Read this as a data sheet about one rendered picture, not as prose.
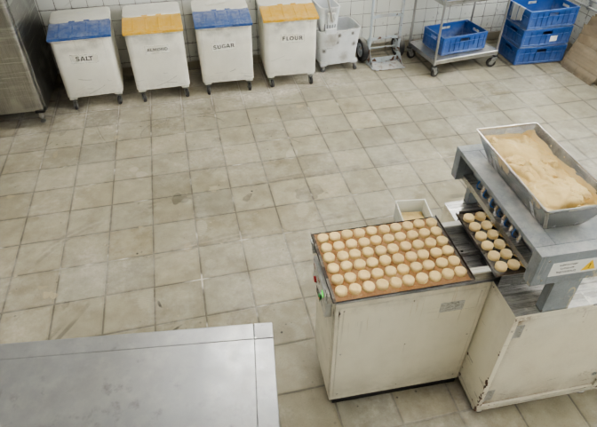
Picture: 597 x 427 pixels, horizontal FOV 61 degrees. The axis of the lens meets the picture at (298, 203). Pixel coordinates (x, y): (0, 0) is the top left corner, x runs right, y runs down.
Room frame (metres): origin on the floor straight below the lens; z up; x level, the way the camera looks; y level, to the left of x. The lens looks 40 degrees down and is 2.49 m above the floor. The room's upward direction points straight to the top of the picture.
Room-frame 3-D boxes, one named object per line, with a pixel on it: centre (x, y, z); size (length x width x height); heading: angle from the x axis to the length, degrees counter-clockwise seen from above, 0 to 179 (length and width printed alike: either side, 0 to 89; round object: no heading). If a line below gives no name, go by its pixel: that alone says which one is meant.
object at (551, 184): (1.64, -0.96, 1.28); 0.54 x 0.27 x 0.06; 10
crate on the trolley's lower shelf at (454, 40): (5.43, -1.71, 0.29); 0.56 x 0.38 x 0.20; 111
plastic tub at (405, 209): (2.66, -0.81, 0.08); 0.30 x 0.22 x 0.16; 5
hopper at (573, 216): (1.64, -0.96, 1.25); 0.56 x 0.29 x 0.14; 10
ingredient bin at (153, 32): (4.83, 1.39, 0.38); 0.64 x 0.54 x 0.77; 14
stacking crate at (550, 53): (5.58, -2.65, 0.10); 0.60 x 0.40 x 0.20; 101
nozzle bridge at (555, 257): (1.64, -0.96, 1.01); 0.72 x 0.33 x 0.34; 10
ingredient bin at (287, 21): (5.12, 0.12, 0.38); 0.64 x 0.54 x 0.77; 10
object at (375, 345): (1.55, -0.46, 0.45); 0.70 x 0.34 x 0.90; 100
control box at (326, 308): (1.48, -0.10, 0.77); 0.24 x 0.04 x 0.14; 10
